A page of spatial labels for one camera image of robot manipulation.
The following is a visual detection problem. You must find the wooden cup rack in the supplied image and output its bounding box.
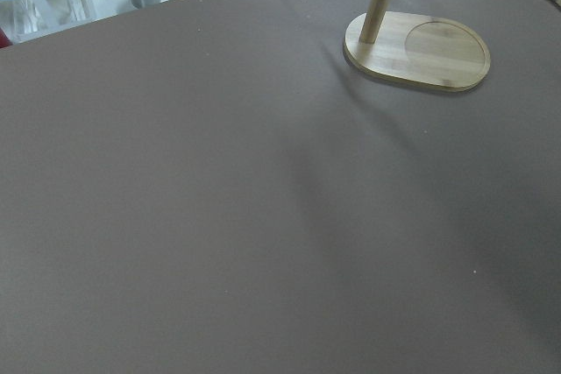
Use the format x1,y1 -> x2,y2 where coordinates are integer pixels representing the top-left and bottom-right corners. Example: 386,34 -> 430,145
344,0 -> 491,92

